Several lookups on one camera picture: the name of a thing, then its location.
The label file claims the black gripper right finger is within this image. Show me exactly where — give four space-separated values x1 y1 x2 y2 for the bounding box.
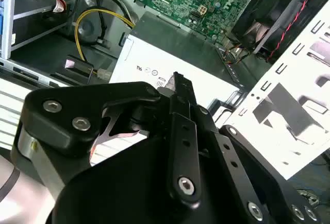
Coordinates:
185 78 324 224

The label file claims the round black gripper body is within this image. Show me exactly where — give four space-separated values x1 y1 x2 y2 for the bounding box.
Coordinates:
51 101 251 224

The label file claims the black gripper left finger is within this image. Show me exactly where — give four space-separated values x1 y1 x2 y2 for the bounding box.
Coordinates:
18 72 202 204

